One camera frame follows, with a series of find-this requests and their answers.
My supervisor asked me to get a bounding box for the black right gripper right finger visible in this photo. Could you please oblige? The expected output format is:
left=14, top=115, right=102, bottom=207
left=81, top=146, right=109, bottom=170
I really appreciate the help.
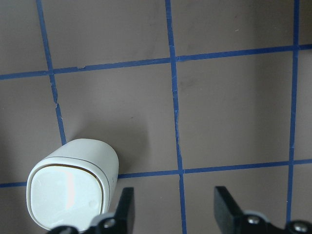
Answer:
left=214, top=186, right=312, bottom=234

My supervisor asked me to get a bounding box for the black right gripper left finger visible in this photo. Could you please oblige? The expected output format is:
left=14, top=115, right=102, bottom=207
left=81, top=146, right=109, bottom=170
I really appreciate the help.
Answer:
left=50, top=187, right=135, bottom=234

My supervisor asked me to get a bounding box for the white trash can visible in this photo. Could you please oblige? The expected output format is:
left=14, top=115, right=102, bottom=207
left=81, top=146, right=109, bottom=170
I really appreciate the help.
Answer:
left=26, top=138, right=119, bottom=232

